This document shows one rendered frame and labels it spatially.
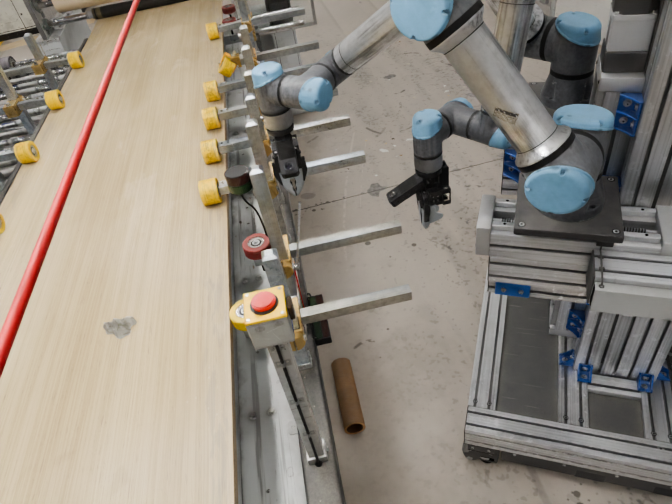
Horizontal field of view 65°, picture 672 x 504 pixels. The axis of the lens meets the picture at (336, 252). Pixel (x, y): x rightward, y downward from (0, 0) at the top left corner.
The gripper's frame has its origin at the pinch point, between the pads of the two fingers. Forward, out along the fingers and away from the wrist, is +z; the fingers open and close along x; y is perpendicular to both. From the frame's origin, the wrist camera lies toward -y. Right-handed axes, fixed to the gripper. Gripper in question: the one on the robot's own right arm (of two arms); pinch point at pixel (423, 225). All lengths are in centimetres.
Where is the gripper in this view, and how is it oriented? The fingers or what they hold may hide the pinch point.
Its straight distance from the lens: 157.0
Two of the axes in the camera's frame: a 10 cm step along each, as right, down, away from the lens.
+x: -1.7, -6.5, 7.4
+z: 1.5, 7.3, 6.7
